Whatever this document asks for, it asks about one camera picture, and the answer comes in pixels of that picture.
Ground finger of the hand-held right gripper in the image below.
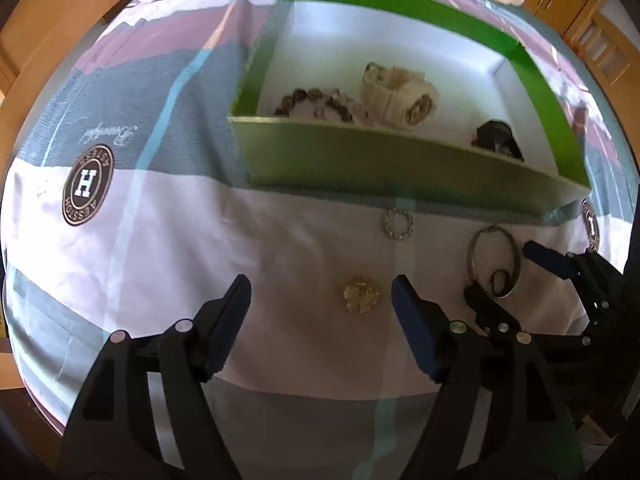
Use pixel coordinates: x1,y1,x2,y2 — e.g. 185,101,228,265
522,241,626,331
464,286,591,361

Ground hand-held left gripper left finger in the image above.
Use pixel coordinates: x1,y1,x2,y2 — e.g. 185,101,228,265
57,274,253,480

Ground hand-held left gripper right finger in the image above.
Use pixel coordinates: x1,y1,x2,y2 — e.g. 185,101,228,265
391,274,586,480

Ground small black ring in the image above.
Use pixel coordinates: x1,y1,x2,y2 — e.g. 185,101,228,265
489,269,512,297

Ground thin metal bangle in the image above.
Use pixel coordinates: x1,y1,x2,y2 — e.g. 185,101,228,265
467,225,523,296

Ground black wrist watch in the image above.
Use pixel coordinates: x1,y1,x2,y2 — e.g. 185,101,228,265
470,120,526,162

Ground green cardboard box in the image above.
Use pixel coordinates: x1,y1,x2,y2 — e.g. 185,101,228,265
227,0,593,226

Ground cream wristwatch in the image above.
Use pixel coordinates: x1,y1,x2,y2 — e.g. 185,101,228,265
361,62,441,128

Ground dark bead bracelet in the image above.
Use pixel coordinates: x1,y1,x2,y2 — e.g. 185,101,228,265
274,87,357,125

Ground yellow flower brooch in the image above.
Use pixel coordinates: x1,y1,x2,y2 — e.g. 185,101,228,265
342,275,381,315

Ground printed bed sheet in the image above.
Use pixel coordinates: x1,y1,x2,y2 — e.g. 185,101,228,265
0,0,640,461

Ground wooden lattice panel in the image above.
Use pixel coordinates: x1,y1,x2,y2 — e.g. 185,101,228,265
562,0,640,96

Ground wooden cabinet with scribbles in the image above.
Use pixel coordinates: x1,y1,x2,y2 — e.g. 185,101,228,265
0,0,133,96

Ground clear crystal bracelet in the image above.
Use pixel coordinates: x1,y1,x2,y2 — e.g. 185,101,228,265
382,206,416,241

